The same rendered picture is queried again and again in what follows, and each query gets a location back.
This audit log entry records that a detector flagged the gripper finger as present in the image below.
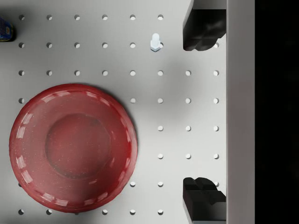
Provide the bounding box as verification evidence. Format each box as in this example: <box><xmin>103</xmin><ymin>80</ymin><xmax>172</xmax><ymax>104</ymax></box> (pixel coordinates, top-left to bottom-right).
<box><xmin>182</xmin><ymin>9</ymin><xmax>227</xmax><ymax>52</ymax></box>
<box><xmin>182</xmin><ymin>177</ymin><xmax>227</xmax><ymax>222</ymax></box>

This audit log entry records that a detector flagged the small white bolt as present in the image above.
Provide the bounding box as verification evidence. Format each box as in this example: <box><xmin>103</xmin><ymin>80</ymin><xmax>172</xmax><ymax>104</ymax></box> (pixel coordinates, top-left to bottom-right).
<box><xmin>149</xmin><ymin>33</ymin><xmax>164</xmax><ymax>53</ymax></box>

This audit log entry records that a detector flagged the red plate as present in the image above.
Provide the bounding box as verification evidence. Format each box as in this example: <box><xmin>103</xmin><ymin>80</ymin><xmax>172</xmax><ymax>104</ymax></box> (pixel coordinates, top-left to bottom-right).
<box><xmin>9</xmin><ymin>83</ymin><xmax>138</xmax><ymax>214</ymax></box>

